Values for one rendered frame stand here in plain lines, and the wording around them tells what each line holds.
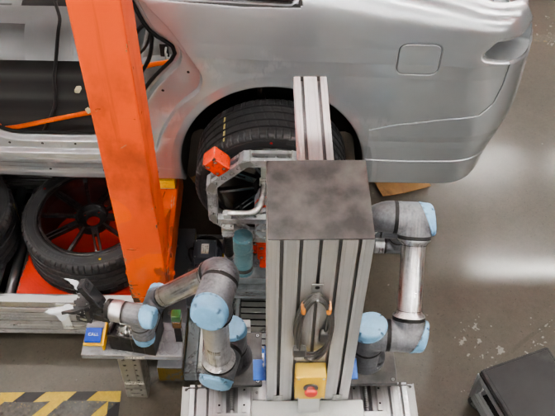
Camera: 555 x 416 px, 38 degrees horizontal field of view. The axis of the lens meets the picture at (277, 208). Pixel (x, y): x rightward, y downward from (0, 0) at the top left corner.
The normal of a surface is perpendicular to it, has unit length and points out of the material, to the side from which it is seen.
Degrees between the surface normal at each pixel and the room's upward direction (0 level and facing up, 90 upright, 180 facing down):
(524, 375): 0
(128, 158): 90
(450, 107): 90
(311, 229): 0
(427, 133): 90
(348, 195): 0
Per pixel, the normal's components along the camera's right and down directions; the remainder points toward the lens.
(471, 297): 0.01, -0.64
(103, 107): -0.01, 0.77
